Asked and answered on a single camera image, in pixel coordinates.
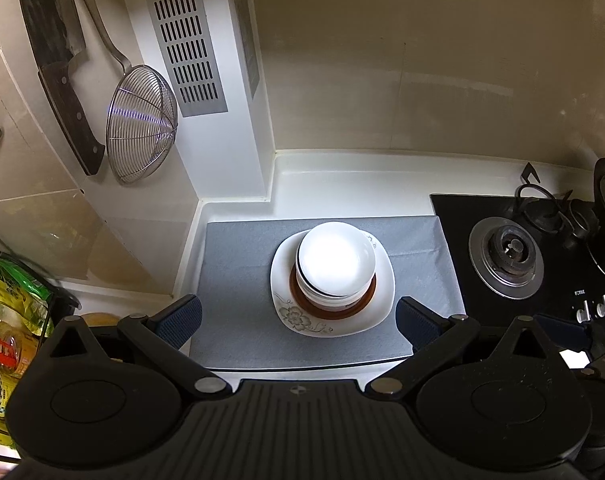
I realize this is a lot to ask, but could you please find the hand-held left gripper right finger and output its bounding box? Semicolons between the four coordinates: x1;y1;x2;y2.
365;296;558;396

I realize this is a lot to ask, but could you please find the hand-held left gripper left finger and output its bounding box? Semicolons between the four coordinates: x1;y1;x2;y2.
46;294;233;396

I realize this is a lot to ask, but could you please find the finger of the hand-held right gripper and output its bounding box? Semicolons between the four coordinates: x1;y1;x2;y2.
535;312;592;357

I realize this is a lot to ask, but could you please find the orange round plate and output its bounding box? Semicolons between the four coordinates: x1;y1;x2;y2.
289;265;378;320

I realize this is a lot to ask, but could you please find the large white bowl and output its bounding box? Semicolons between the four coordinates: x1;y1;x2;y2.
295;221;376;297

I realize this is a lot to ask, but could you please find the white square floral plate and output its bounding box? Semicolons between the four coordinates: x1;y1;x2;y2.
270;230;396;338

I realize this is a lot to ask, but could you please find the black gas stove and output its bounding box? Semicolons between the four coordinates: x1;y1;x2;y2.
429;193;605;333

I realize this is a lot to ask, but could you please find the grey mat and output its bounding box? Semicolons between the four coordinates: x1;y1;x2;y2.
190;215;465;371

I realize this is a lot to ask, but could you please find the metal stove burner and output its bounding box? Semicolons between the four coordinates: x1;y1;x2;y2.
469;216;545;301

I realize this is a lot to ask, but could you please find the black pan support grate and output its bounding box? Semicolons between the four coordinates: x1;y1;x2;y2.
515;161;600;241

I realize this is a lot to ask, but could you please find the green yellow packet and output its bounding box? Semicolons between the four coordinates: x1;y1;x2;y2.
0;254;53;333

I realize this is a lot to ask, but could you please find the clear glass jar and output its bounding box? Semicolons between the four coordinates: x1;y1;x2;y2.
0;305;33;378

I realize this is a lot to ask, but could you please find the grey vent grille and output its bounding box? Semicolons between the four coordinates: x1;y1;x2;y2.
136;0;229;118

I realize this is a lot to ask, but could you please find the black wire rack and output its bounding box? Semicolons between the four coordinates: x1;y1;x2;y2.
0;235;83;463

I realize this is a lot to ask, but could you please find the metal wire skimmer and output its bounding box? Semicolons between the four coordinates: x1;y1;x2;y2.
62;0;179;185

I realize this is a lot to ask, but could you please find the cleaver with dark handle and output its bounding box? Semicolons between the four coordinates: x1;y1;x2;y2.
13;0;106;177

